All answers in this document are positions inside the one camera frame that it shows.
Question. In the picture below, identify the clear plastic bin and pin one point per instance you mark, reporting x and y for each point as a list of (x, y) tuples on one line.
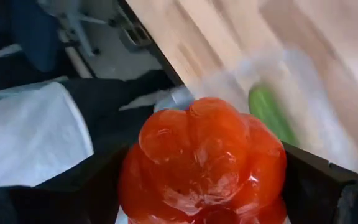
[(306, 124)]

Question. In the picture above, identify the black metal table frame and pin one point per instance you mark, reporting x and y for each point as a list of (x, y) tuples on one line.
[(154, 53)]

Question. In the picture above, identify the green cucumber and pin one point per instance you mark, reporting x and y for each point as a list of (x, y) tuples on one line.
[(270, 115)]

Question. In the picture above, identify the blue office chair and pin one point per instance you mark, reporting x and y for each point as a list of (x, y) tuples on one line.
[(36, 34)]

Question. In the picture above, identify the black cloth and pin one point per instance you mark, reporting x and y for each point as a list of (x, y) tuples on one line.
[(110, 102)]

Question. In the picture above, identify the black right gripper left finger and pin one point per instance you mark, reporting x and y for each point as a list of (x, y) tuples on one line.
[(73, 205)]

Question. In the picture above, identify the orange bell pepper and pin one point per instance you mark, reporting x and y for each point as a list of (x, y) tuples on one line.
[(204, 161)]

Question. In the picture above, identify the white cloth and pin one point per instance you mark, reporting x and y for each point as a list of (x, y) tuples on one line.
[(26, 133)]

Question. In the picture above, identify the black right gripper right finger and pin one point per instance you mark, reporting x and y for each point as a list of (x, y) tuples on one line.
[(322, 193)]

